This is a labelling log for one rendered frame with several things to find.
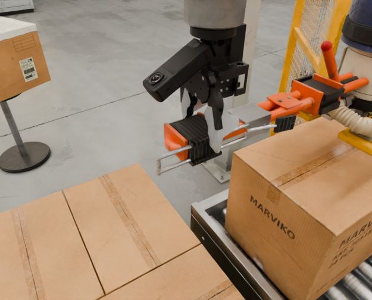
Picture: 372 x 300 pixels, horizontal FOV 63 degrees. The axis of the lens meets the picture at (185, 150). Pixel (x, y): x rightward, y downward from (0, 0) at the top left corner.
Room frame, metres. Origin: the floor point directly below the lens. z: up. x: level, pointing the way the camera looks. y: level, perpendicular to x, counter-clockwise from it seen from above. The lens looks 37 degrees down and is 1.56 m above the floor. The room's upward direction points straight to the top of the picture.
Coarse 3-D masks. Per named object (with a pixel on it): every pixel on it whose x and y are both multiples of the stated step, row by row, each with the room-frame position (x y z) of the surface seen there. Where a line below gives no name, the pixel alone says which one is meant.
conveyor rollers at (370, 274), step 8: (224, 208) 0.92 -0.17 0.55; (224, 216) 0.89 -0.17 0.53; (224, 232) 0.79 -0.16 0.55; (232, 240) 0.75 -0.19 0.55; (240, 248) 0.71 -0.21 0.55; (248, 256) 0.68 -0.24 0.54; (256, 264) 0.65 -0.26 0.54; (360, 264) 0.64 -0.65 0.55; (368, 264) 0.64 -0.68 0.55; (360, 272) 0.63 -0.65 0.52; (368, 272) 0.61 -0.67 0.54; (344, 280) 0.59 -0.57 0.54; (352, 280) 0.58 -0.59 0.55; (368, 280) 0.60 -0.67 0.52; (336, 288) 0.55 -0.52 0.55; (352, 288) 0.56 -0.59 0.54; (360, 288) 0.55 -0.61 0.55; (280, 296) 0.52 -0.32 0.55; (328, 296) 0.53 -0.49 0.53; (336, 296) 0.52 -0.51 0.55; (344, 296) 0.52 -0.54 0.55; (360, 296) 0.53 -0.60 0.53; (368, 296) 0.52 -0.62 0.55
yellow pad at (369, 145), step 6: (342, 132) 0.66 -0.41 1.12; (348, 132) 0.66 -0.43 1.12; (354, 132) 0.65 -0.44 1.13; (342, 138) 0.65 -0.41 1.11; (348, 138) 0.64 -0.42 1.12; (354, 138) 0.63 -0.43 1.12; (360, 138) 0.63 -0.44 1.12; (366, 138) 0.63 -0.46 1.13; (354, 144) 0.62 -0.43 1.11; (360, 144) 0.61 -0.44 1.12; (366, 144) 0.61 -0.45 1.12; (366, 150) 0.60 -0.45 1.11
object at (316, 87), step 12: (300, 84) 0.65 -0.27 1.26; (312, 84) 0.68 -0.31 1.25; (324, 84) 0.68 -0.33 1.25; (336, 84) 0.66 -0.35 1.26; (312, 96) 0.62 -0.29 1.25; (324, 96) 0.60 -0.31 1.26; (336, 96) 0.62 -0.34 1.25; (312, 108) 0.61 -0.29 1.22; (324, 108) 0.60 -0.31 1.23; (336, 108) 0.63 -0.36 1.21
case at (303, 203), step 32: (320, 128) 0.95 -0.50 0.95; (256, 160) 0.76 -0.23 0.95; (288, 160) 0.76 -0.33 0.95; (320, 160) 0.76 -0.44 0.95; (352, 160) 0.76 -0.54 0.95; (256, 192) 0.70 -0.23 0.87; (288, 192) 0.62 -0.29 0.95; (320, 192) 0.62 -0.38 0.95; (352, 192) 0.62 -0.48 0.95; (224, 224) 0.81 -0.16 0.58; (256, 224) 0.67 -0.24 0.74; (288, 224) 0.58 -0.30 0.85; (320, 224) 0.51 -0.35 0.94; (352, 224) 0.50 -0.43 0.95; (256, 256) 0.65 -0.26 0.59; (288, 256) 0.55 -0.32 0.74; (320, 256) 0.48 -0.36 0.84; (352, 256) 0.57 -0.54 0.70; (288, 288) 0.52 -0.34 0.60; (320, 288) 0.50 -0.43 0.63
